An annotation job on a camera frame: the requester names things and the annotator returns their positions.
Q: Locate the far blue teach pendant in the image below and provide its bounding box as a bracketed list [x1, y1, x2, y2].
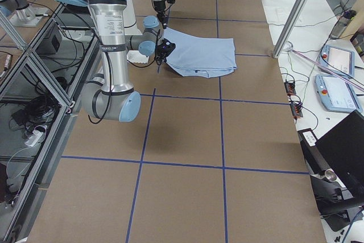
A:
[319, 45, 355, 78]

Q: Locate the black laptop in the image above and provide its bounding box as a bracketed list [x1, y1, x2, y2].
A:
[316, 110, 363, 196]

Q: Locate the grey water bottle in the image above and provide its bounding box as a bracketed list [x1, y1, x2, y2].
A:
[329, 10, 357, 39]

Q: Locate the white power strip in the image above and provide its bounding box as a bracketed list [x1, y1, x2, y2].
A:
[24, 129, 45, 147]

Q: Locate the aluminium frame rack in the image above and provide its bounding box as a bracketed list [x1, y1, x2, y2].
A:
[1, 5, 98, 242]

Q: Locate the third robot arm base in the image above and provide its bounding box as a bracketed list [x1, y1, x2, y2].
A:
[1, 0, 50, 27]

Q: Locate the aluminium frame post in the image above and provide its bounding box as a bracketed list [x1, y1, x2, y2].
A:
[272, 0, 307, 59]

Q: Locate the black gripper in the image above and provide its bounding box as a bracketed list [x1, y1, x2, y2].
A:
[153, 0, 168, 28]
[155, 47, 168, 65]

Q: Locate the light blue t-shirt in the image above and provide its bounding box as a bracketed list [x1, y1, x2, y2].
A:
[164, 28, 237, 78]

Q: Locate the blue teach pendant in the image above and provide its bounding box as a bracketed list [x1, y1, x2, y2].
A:
[315, 75, 363, 113]
[319, 45, 355, 78]

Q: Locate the near blue teach pendant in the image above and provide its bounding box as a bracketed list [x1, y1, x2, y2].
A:
[315, 75, 363, 113]

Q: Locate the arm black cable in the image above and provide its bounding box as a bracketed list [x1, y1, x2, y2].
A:
[128, 31, 163, 69]

